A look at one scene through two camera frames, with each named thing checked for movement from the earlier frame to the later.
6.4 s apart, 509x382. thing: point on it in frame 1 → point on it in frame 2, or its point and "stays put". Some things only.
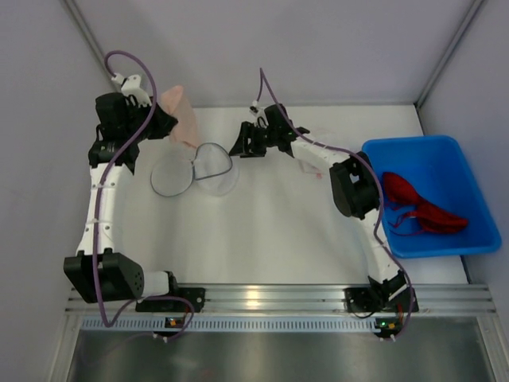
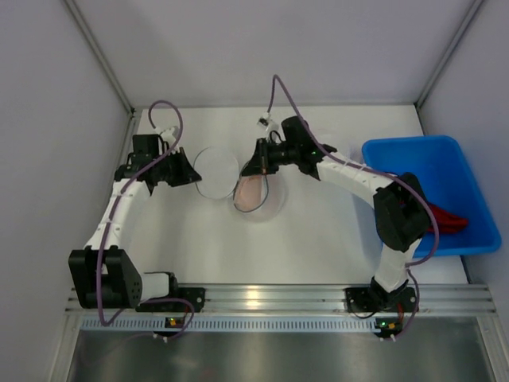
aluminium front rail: (429, 298) stays put
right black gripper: (251, 139) → (265, 155)
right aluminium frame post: (472, 11) stays put
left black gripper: (160, 120) → (172, 168)
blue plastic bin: (433, 204) stays put
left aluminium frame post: (89, 34) stays put
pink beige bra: (187, 129) → (249, 192)
